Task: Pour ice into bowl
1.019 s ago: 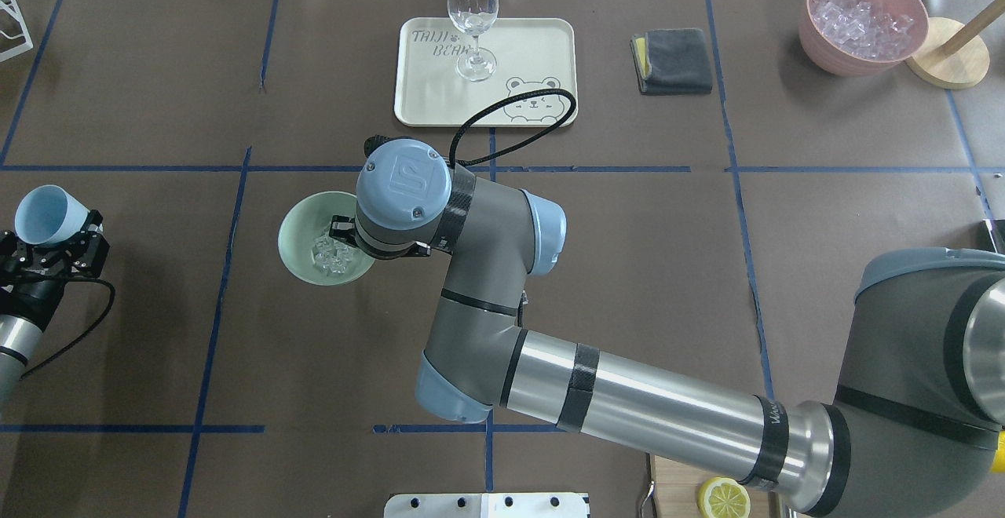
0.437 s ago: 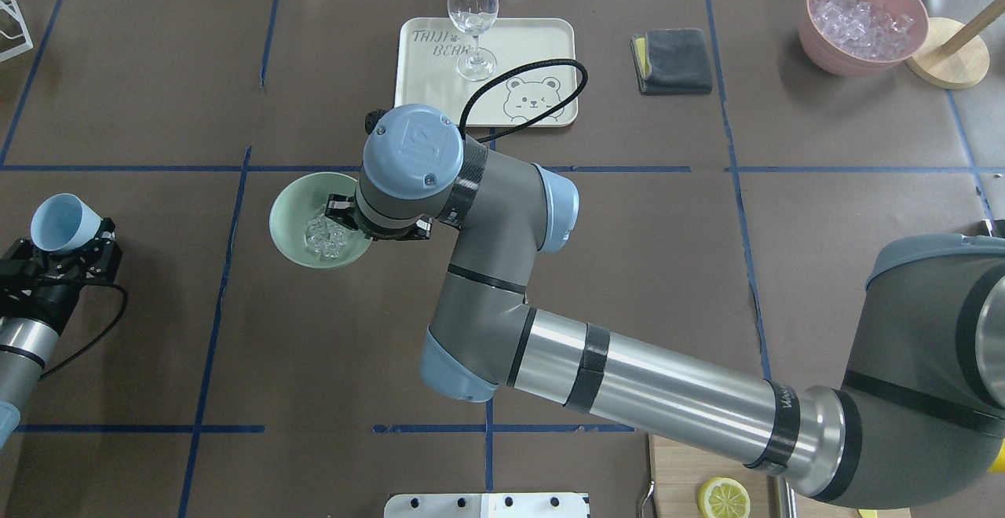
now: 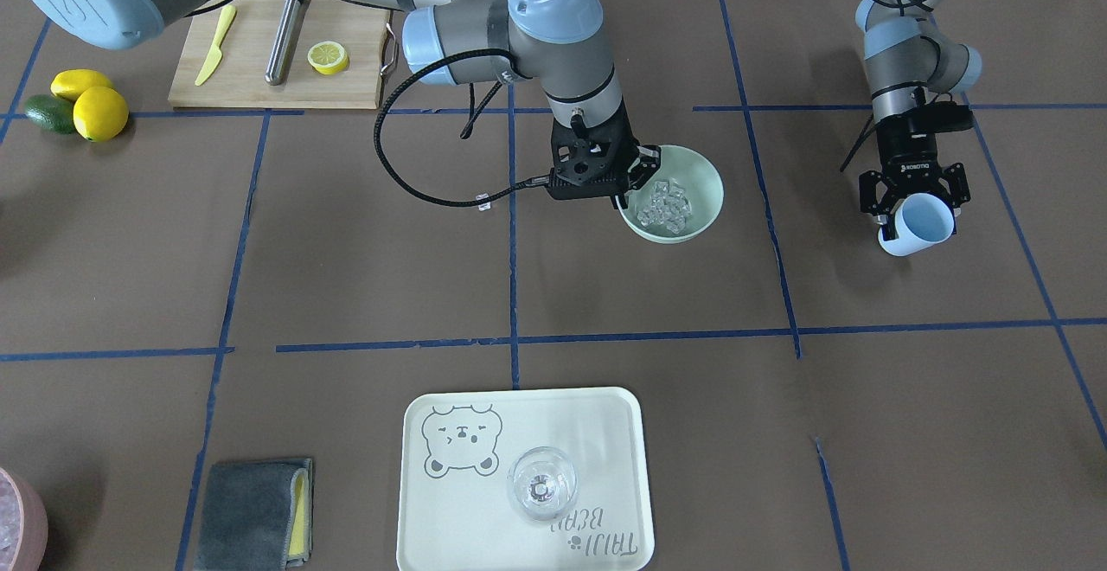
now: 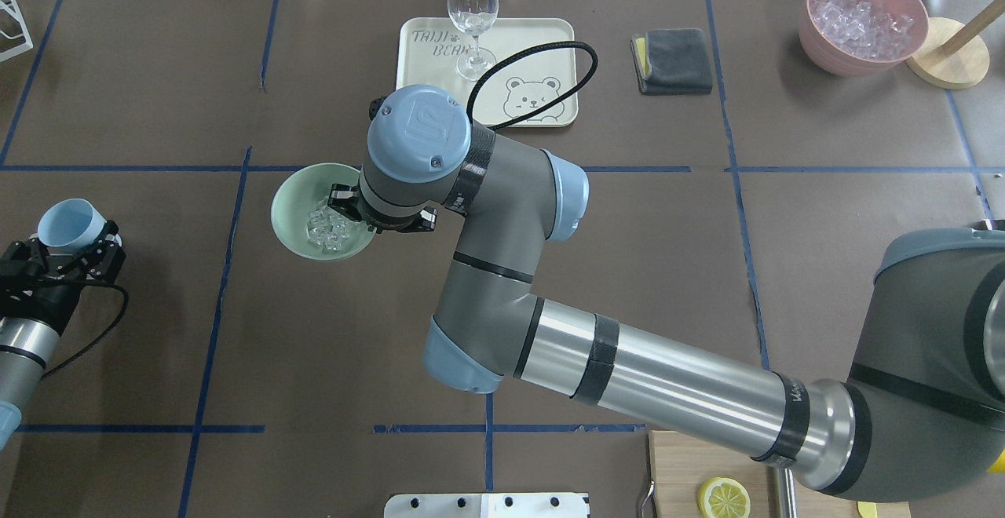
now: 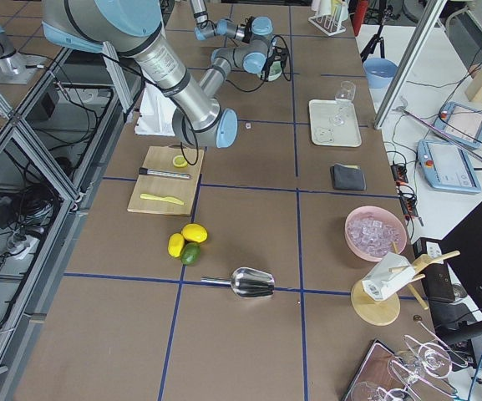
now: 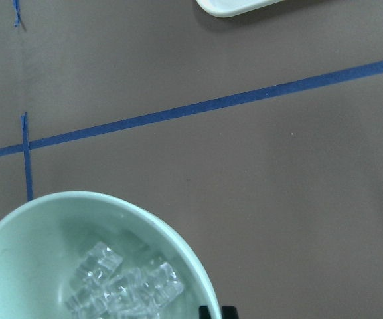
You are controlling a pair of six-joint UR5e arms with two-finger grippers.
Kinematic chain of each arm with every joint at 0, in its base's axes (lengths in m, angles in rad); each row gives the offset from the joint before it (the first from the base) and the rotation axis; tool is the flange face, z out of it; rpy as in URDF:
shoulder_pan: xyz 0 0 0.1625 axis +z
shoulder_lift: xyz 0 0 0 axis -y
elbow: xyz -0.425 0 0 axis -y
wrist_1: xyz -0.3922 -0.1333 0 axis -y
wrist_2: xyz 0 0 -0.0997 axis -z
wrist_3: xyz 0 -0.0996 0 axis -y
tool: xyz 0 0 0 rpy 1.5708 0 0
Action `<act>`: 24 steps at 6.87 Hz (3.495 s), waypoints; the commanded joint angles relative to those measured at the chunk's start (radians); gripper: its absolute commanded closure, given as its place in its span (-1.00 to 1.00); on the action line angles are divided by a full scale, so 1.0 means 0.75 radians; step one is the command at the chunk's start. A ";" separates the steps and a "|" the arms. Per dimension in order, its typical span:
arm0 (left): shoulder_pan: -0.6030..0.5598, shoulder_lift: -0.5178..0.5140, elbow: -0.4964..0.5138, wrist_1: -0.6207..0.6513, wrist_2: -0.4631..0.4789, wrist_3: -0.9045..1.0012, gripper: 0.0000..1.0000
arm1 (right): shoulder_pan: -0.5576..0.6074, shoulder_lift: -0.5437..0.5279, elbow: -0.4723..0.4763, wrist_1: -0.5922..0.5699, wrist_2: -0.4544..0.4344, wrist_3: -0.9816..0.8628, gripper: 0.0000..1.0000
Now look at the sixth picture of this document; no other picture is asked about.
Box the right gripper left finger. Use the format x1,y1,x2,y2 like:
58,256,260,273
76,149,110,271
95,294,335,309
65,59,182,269
198,306,210,319

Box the ice cubes in bowl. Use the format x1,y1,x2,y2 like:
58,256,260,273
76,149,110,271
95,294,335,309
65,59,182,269
66,242,184,318

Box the green bowl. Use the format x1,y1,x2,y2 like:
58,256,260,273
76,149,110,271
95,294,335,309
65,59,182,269
0,191,221,318

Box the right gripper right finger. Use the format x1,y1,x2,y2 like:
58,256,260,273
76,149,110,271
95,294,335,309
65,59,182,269
221,306,238,319

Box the cream bear tray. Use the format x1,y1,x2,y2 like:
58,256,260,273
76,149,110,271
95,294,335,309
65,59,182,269
196,0,281,18

